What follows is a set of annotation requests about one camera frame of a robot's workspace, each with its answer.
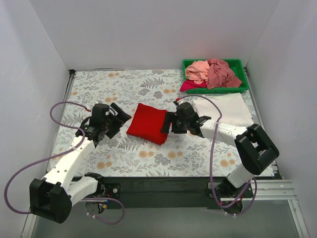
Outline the green plastic bin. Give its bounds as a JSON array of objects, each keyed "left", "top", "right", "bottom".
[{"left": 180, "top": 59, "right": 249, "bottom": 94}]

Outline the red t shirt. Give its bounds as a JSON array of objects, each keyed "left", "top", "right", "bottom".
[{"left": 126, "top": 103, "right": 167, "bottom": 145}]

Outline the peach t shirt in bin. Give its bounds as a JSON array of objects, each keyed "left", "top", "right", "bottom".
[{"left": 185, "top": 60, "right": 210, "bottom": 85}]

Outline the aluminium frame rail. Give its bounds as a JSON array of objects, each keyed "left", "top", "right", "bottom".
[{"left": 220, "top": 179, "right": 298, "bottom": 202}]

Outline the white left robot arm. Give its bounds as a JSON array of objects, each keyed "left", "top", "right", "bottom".
[{"left": 29, "top": 103, "right": 131, "bottom": 224}]

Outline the folded white t shirt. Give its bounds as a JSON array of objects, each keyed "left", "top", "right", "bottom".
[{"left": 193, "top": 93, "right": 254, "bottom": 126}]

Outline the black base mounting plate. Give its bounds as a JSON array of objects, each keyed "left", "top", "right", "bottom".
[{"left": 84, "top": 176, "right": 254, "bottom": 209}]

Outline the dusty pink t shirt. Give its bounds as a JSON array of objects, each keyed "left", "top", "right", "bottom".
[{"left": 206, "top": 59, "right": 242, "bottom": 89}]

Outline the magenta t shirt in bin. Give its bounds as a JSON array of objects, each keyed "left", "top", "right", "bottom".
[{"left": 179, "top": 80, "right": 207, "bottom": 92}]

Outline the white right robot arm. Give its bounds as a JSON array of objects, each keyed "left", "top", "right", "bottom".
[{"left": 161, "top": 102, "right": 279, "bottom": 197}]

